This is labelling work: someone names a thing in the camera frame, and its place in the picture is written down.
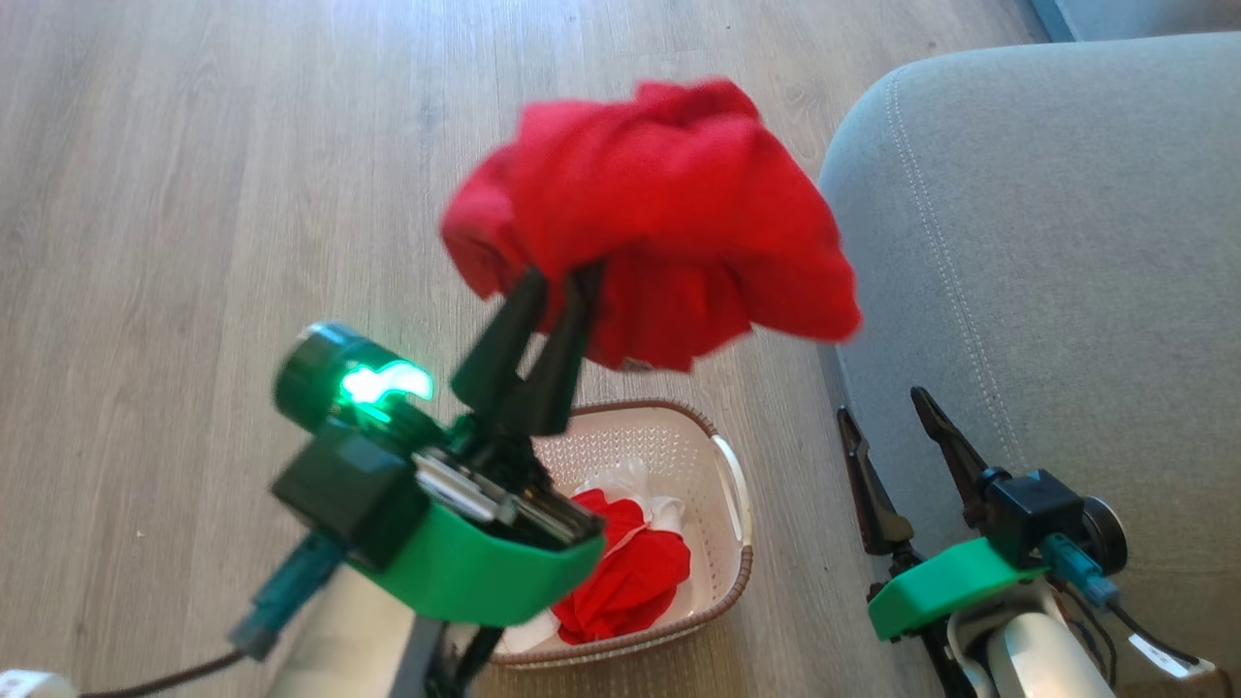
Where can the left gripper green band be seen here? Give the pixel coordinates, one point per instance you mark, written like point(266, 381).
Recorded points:
point(465, 582)

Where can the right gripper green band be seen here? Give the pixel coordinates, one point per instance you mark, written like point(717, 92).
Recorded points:
point(940, 586)

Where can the plain red garment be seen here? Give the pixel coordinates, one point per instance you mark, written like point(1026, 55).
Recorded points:
point(659, 194)

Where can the red and white garment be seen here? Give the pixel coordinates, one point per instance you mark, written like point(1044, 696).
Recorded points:
point(630, 582)

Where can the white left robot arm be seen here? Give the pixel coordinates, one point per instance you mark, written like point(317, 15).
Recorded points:
point(339, 650)

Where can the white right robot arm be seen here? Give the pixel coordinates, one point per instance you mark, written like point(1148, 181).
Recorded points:
point(1047, 659)

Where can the white basket brown rim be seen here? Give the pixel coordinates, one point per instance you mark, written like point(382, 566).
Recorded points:
point(669, 446)

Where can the grey fabric sofa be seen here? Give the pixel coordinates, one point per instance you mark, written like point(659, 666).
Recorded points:
point(1066, 242)

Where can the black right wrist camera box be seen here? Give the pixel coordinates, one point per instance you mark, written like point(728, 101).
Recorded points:
point(1033, 509)

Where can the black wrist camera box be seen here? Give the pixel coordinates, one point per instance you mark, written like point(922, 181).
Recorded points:
point(349, 494)
point(1033, 509)

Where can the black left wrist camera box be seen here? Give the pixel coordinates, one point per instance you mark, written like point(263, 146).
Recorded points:
point(349, 494)

